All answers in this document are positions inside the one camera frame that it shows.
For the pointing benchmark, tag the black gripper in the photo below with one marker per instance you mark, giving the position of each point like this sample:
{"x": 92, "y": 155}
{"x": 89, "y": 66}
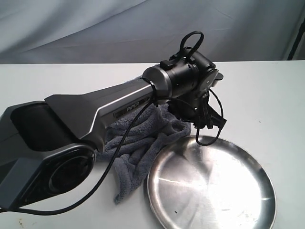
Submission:
{"x": 189, "y": 108}

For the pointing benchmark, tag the blue-grey terry towel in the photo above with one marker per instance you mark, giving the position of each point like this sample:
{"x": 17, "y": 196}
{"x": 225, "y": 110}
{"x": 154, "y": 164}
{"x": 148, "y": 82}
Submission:
{"x": 154, "y": 129}

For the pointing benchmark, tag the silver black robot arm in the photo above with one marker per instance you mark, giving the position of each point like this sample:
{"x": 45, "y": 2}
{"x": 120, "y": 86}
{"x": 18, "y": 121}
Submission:
{"x": 48, "y": 147}

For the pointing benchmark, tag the round stainless steel plate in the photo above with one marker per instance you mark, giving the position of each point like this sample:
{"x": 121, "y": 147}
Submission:
{"x": 220, "y": 186}

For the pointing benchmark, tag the black stand pole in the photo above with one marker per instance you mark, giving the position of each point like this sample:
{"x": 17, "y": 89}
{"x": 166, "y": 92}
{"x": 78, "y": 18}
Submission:
{"x": 296, "y": 48}

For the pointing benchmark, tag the grey backdrop cloth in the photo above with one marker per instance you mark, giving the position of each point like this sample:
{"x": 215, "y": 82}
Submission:
{"x": 131, "y": 31}

